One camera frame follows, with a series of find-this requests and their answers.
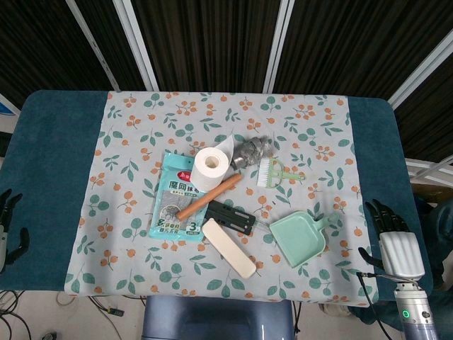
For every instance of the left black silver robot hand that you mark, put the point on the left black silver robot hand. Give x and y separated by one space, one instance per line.
4 216

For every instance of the light green dustpan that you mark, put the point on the light green dustpan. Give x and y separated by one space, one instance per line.
299 239

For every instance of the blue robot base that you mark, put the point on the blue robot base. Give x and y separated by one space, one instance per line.
216 318

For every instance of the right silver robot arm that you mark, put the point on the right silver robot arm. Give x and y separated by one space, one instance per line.
412 311

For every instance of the light green hand brush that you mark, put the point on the light green hand brush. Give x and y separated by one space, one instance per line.
272 173

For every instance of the dark teal table cover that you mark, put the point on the dark teal table cover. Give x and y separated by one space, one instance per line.
49 141

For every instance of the teal scouring cloth package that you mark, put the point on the teal scouring cloth package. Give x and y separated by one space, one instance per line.
170 198

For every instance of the floral print tablecloth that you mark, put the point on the floral print tablecloth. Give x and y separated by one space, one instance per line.
148 117

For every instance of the wooden rolling pin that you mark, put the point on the wooden rolling pin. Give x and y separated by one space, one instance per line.
209 196

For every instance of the white toilet paper roll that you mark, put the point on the white toilet paper roll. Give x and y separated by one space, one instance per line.
209 173

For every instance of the black plastic slotted holder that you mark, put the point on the black plastic slotted holder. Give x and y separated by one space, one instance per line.
231 217

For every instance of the cream oblong plastic case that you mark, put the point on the cream oblong plastic case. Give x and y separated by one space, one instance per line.
230 249

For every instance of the grey rolled plastic bags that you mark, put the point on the grey rolled plastic bags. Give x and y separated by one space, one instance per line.
253 150

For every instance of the white frame post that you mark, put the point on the white frame post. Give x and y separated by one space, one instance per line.
421 71
95 46
278 46
138 46

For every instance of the white frame rail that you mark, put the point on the white frame rail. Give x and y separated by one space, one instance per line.
428 170

